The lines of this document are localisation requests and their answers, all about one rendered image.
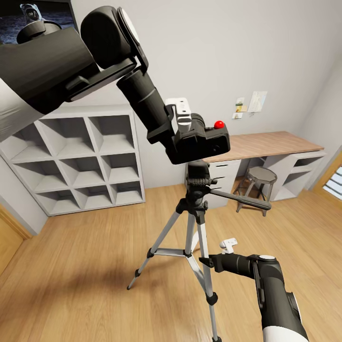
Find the desk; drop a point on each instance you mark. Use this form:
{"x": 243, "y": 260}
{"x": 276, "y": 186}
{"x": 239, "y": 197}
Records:
{"x": 293, "y": 159}

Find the digital camera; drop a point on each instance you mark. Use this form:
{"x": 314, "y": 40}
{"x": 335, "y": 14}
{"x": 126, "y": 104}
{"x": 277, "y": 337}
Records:
{"x": 200, "y": 142}

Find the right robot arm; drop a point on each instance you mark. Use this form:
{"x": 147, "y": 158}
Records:
{"x": 280, "y": 316}

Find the painting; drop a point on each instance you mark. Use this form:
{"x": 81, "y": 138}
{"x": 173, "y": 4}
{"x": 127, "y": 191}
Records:
{"x": 16, "y": 14}

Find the camera tripod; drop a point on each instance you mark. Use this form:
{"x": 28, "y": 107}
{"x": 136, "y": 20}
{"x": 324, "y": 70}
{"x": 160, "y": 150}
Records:
{"x": 198, "y": 182}

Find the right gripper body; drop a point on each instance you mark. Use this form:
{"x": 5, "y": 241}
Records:
{"x": 228, "y": 262}

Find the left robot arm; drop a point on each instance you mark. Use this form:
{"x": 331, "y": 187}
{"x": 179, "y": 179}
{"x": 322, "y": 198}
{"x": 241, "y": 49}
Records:
{"x": 50, "y": 65}

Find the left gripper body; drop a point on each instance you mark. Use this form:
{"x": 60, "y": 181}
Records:
{"x": 152, "y": 112}

